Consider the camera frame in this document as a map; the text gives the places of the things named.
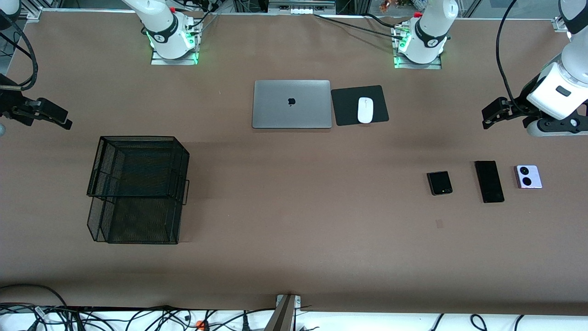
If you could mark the silver closed laptop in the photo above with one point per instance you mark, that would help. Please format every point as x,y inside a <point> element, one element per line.
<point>275,110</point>

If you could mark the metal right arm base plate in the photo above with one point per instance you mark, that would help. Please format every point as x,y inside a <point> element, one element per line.
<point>158,61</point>

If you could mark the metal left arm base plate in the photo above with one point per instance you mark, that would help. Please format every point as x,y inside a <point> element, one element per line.
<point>436,65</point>

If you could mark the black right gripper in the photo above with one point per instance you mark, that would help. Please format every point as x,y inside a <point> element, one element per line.
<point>10,104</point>

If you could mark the black mouse pad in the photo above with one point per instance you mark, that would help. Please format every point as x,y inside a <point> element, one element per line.
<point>344,105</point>

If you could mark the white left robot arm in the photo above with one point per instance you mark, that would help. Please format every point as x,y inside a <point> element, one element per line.
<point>432,32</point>

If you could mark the lilac flip phone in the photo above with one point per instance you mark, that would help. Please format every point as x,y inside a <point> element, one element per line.
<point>528,177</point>

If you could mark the aluminium frame corner bracket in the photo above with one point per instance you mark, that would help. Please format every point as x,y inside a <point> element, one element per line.
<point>560,24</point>
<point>34,14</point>

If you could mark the small black flip phone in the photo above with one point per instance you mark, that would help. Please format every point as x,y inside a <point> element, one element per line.
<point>439,183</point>

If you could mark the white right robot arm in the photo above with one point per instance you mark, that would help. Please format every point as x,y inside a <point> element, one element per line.
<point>167,27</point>

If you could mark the grey power strip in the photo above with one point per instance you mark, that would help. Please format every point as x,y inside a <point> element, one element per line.
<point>301,8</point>

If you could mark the grey metal bracket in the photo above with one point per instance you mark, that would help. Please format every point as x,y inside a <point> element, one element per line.
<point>282,315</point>

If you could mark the black mesh two-tier tray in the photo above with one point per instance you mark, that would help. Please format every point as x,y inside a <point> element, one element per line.
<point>138,184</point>

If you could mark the long black phone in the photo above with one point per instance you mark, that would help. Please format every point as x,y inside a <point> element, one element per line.
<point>489,181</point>

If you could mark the white computer mouse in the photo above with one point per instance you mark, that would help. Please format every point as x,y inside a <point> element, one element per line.
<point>365,110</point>

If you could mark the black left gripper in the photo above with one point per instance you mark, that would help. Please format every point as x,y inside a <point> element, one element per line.
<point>526,99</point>

